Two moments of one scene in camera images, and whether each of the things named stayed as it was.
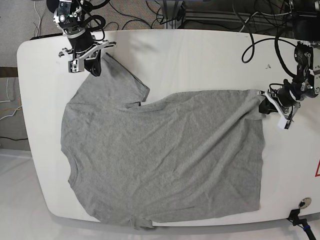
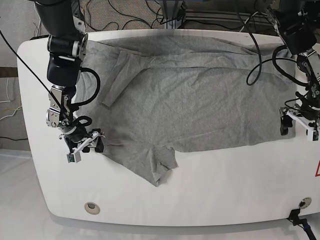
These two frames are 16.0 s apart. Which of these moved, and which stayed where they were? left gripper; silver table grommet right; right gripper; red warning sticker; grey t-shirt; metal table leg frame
Moved: grey t-shirt; right gripper; left gripper
Stayed: silver table grommet right; red warning sticker; metal table leg frame
